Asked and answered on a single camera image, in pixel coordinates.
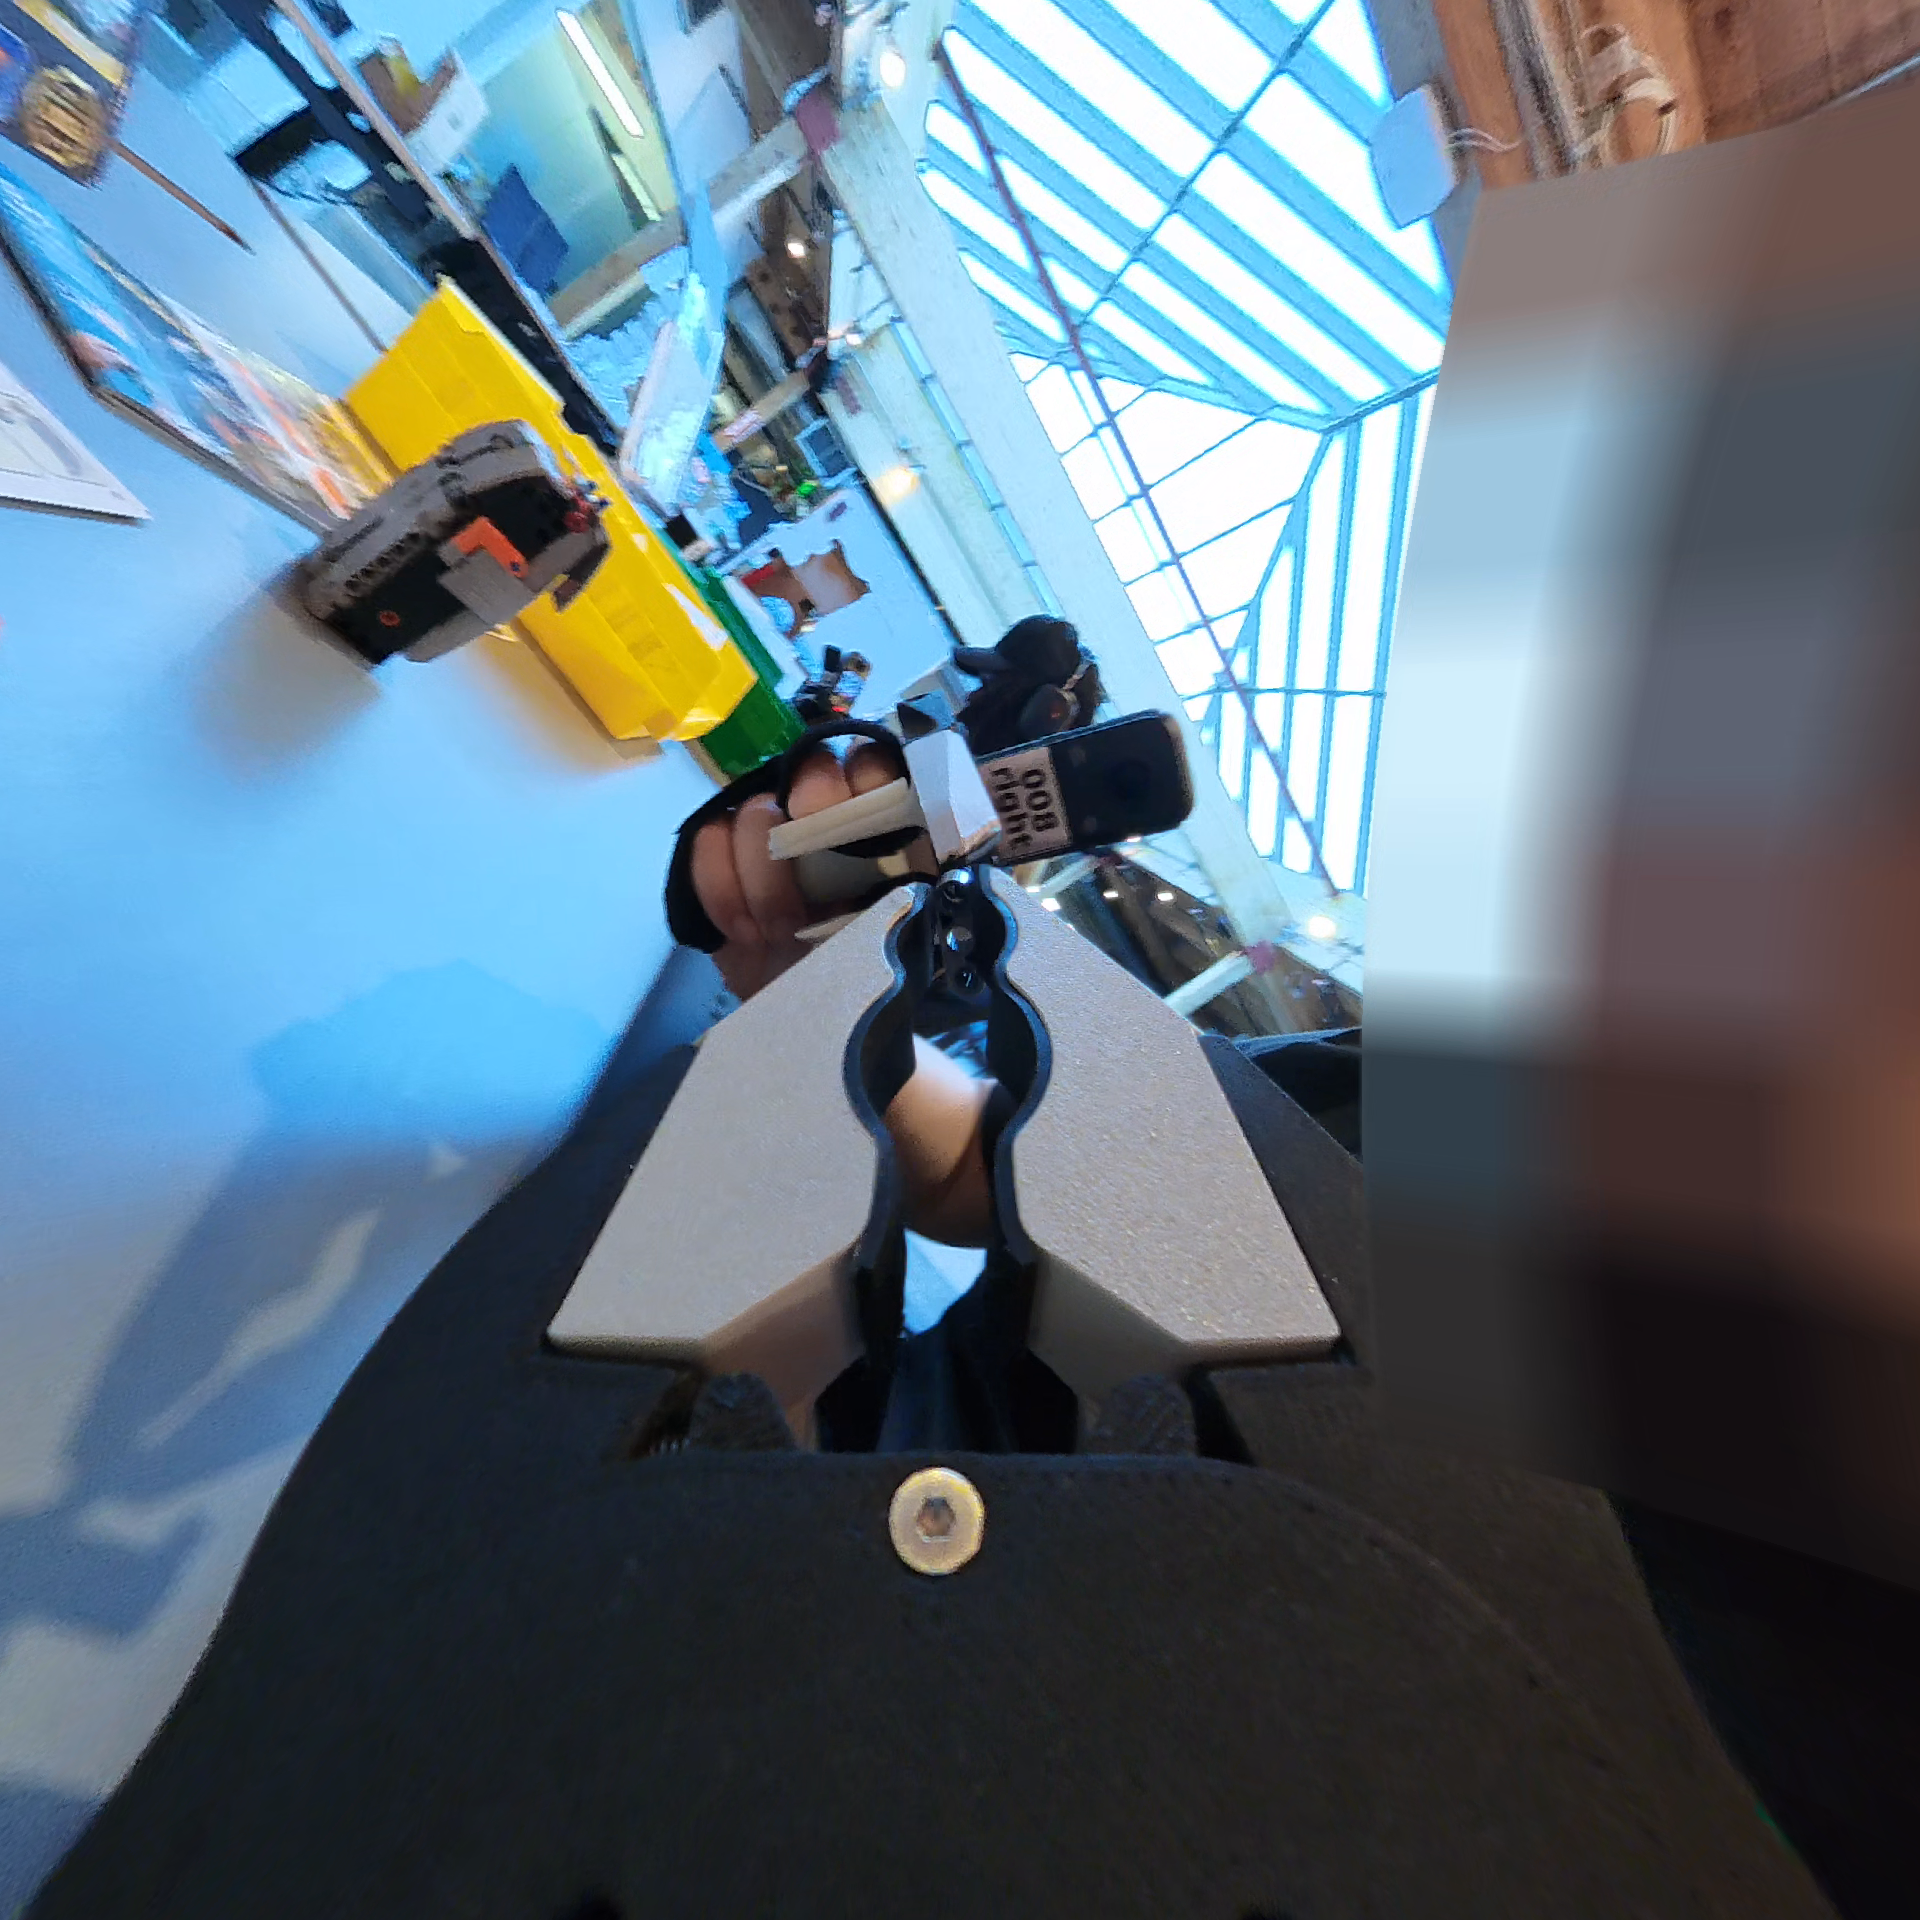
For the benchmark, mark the person's right hand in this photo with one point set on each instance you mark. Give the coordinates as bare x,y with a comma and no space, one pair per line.
750,885

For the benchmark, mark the white ceiling device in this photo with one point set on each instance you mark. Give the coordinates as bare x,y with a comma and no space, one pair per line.
1412,159

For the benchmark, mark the colourful printed box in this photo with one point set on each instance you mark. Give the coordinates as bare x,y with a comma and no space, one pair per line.
181,375

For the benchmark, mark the large glass window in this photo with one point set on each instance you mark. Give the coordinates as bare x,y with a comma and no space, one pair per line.
1201,301

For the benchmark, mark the yellow plastic bin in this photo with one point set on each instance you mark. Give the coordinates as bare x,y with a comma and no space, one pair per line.
629,646

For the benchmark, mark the grey desk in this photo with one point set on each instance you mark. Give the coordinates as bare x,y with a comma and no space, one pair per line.
224,902

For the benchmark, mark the green plastic bin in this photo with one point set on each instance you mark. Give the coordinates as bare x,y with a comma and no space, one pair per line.
757,722

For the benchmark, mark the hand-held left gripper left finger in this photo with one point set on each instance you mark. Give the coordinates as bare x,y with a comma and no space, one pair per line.
721,1201

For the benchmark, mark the grey toy brick model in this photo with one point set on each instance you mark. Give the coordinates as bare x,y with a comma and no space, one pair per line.
435,556

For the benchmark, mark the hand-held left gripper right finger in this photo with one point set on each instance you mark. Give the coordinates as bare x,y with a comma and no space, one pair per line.
1155,1201

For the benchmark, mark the dark printed box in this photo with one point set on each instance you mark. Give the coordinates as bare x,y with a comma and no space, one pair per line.
60,76

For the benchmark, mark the person's right forearm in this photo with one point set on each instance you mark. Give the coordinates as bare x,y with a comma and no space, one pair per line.
945,1142

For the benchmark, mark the white instruction booklet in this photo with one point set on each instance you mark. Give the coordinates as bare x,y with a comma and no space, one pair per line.
43,452

